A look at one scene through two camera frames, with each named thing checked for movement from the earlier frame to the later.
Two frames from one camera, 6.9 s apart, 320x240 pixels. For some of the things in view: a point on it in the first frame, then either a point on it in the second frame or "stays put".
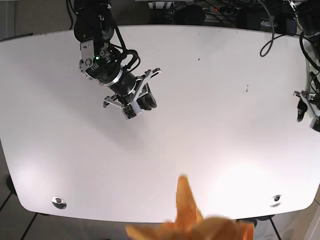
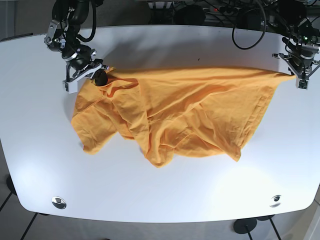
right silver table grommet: [276, 201] stays put
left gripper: [115, 77] to [63, 35]
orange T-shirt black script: [189, 224] to [175, 112]
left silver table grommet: [59, 202] stays put
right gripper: [313, 100] to [299, 58]
